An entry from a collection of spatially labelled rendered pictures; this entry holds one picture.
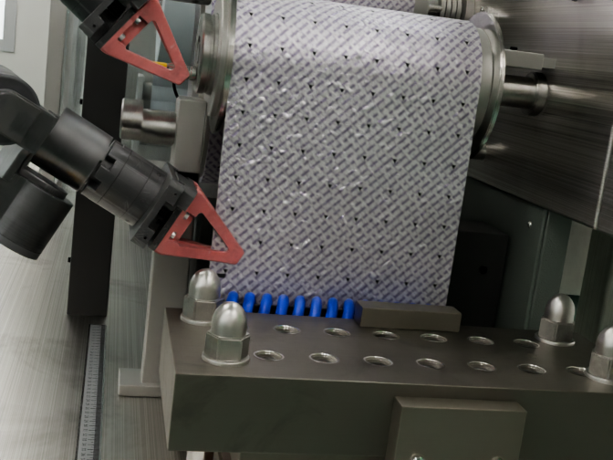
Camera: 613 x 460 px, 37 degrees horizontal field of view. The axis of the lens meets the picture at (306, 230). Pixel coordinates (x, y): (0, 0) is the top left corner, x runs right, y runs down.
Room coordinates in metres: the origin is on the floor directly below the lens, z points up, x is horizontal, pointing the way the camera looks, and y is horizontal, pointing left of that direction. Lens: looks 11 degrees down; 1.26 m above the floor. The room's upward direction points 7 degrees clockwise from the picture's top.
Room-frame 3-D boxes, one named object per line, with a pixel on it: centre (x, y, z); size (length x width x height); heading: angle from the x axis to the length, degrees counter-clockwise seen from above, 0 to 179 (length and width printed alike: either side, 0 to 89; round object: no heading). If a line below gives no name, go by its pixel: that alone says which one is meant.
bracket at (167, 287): (0.90, 0.15, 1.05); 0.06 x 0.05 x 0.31; 103
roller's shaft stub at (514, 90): (0.94, -0.18, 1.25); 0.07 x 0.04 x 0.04; 103
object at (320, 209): (0.84, -0.03, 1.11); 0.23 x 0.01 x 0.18; 103
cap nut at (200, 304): (0.75, 0.08, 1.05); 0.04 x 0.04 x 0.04
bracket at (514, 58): (0.94, -0.19, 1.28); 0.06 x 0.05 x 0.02; 103
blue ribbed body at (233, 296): (0.82, -0.04, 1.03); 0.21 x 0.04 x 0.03; 103
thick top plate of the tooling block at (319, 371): (0.74, -0.10, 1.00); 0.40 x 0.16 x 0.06; 103
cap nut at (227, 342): (0.66, 0.05, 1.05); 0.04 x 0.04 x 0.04
